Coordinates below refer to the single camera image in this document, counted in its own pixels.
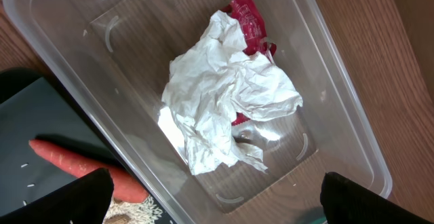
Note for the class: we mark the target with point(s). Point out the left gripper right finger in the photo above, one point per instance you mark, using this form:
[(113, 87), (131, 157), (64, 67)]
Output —
[(345, 201)]

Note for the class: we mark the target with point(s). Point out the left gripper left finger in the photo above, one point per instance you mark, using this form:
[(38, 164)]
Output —
[(85, 200)]

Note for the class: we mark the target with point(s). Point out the orange carrot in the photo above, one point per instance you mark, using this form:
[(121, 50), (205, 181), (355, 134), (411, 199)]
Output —
[(126, 188)]

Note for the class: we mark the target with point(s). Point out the white napkin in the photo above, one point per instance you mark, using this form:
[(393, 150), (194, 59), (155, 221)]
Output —
[(213, 82)]

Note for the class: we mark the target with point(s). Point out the red snack wrapper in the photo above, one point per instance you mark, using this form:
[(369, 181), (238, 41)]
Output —
[(252, 26)]

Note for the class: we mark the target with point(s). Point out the pile of rice and peanuts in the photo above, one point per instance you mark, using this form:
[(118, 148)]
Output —
[(124, 212)]

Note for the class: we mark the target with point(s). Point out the black plastic tray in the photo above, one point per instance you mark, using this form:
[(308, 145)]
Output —
[(32, 109)]

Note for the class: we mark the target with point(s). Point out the clear plastic bin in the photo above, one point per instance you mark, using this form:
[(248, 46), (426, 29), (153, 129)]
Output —
[(113, 57)]

